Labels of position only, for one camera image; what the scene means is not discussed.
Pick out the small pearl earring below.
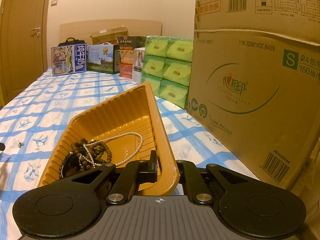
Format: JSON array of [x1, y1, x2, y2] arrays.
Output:
[[18, 141, 24, 148]]

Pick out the white pearl necklace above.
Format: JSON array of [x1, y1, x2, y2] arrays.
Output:
[[78, 132, 144, 170]]

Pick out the dark wooden bead necklace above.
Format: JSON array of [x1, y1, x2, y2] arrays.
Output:
[[58, 138, 113, 179]]

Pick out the yellow plastic tray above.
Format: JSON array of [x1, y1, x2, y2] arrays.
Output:
[[38, 82, 179, 196]]

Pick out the blue milk carton box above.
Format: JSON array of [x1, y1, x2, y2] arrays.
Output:
[[51, 43, 87, 76]]

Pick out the large cardboard box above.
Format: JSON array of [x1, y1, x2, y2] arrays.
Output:
[[188, 0, 319, 189]]

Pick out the green tissue pack bundle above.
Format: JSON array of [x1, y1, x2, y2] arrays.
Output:
[[141, 36, 193, 109]]

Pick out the black bag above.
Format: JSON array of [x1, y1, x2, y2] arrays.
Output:
[[59, 37, 85, 46]]

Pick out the cow picture milk box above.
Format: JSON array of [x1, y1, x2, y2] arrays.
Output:
[[87, 42, 120, 74]]

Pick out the white product box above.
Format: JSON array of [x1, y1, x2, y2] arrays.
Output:
[[132, 47, 145, 83]]

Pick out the wooden door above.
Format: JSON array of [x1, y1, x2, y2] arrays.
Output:
[[1, 0, 49, 106]]

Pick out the stacked dark snack boxes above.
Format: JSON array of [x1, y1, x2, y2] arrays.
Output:
[[117, 36, 146, 79]]

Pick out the small brown cardboard box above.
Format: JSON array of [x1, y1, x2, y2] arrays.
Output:
[[91, 26, 129, 45]]

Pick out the wall light switch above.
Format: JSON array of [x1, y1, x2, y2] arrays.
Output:
[[51, 0, 57, 7]]

